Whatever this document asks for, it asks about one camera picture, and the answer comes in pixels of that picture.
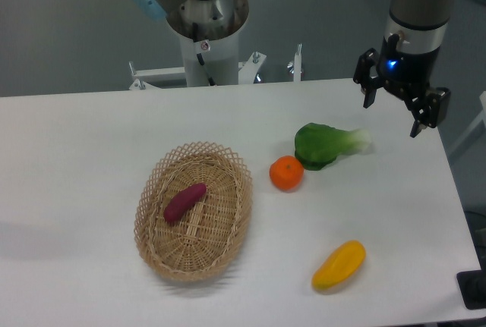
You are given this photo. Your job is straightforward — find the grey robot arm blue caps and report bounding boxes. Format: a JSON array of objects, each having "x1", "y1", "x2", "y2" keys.
[{"x1": 133, "y1": 0, "x2": 454, "y2": 137}]

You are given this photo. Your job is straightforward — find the woven wicker basket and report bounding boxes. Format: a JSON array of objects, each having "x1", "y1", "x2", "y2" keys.
[{"x1": 134, "y1": 142, "x2": 253, "y2": 281}]

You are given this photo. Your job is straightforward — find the purple sweet potato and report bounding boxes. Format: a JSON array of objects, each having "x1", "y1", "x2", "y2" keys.
[{"x1": 163, "y1": 183, "x2": 207, "y2": 224}]

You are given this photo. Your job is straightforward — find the white frame at right edge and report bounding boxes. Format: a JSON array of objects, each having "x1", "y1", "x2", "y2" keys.
[{"x1": 447, "y1": 92, "x2": 485, "y2": 163}]

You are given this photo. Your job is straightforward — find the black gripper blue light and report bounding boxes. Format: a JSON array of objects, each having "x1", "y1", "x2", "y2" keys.
[{"x1": 353, "y1": 39, "x2": 451, "y2": 138}]

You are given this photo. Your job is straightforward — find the black device at table edge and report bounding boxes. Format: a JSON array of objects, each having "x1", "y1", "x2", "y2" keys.
[{"x1": 456, "y1": 270, "x2": 485, "y2": 310}]

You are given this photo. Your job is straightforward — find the black cable on pedestal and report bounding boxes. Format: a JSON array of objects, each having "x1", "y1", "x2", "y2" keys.
[{"x1": 191, "y1": 22, "x2": 216, "y2": 87}]

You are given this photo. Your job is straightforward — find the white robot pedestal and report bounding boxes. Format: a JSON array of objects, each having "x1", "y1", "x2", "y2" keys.
[{"x1": 166, "y1": 0, "x2": 249, "y2": 87}]

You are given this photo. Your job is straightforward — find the green bok choy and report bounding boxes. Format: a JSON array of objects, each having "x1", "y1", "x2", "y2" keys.
[{"x1": 294, "y1": 123, "x2": 371, "y2": 171}]

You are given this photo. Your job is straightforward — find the orange tangerine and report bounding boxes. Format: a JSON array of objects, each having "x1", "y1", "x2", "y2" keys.
[{"x1": 269, "y1": 156, "x2": 305, "y2": 191}]

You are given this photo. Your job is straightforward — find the yellow mango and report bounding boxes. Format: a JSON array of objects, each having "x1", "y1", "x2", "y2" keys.
[{"x1": 311, "y1": 240, "x2": 366, "y2": 291}]

